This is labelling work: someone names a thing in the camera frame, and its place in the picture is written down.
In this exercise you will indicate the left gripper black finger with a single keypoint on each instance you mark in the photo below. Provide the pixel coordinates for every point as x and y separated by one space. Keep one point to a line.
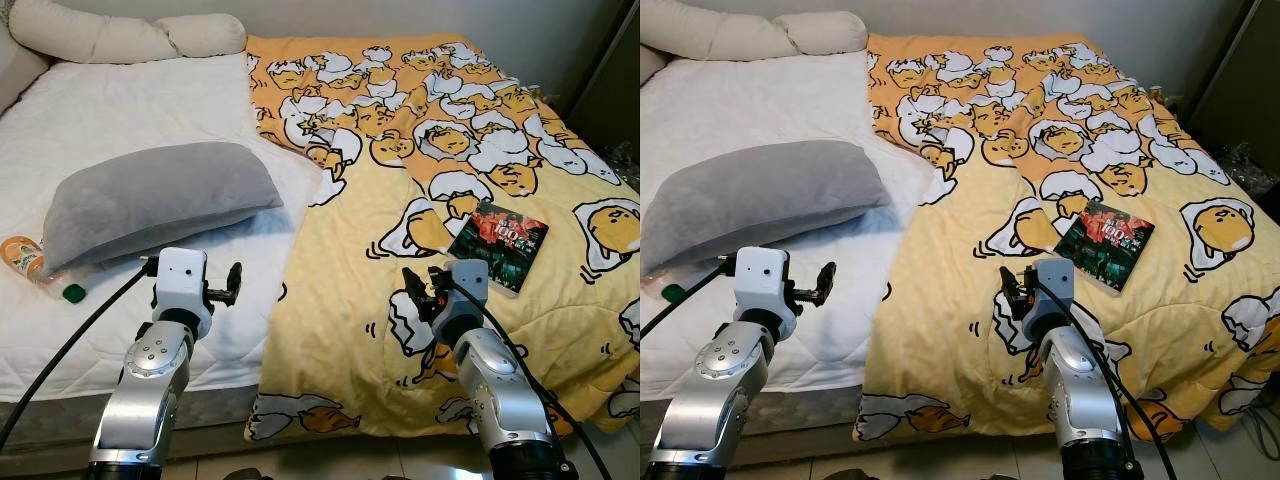
235 280
827 280

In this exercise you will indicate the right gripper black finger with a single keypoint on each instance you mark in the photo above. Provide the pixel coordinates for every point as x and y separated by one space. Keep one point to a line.
1008 292
414 292

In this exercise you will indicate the dark red cover book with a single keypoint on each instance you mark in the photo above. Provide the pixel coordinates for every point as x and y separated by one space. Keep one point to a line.
500 245
1105 245

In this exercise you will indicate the grey plush pillow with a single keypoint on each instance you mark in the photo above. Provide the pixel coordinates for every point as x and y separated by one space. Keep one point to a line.
760 200
160 200

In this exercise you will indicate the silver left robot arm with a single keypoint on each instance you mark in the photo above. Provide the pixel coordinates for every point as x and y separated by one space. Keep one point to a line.
150 385
725 385

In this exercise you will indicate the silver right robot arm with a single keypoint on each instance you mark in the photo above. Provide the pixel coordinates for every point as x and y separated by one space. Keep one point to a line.
1085 390
500 390

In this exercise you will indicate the yellow cartoon egg blanket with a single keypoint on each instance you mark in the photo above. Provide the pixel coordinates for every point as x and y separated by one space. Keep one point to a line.
340 300
950 300

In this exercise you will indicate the orange drink bottle green cap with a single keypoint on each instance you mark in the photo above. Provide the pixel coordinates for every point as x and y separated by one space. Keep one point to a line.
672 292
20 258

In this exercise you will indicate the grey bed base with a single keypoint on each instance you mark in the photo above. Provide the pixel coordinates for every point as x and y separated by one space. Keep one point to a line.
690 425
50 425

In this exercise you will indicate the white quilted mattress pad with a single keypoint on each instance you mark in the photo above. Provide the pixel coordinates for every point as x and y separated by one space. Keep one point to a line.
150 100
770 100

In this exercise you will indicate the shiny clear plastic bag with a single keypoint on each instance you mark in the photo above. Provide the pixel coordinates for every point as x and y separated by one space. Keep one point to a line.
1250 168
622 165

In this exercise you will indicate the cream bolster pillow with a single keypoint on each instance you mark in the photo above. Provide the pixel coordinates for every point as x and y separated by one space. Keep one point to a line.
740 30
100 35

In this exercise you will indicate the dark cabinet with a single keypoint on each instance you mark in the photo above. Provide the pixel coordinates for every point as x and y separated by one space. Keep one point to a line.
1235 80
610 90

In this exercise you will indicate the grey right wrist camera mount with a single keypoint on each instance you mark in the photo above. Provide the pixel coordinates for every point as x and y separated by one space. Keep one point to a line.
468 280
1055 285

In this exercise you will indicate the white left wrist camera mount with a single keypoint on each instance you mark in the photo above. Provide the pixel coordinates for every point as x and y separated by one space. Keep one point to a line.
760 280
180 280

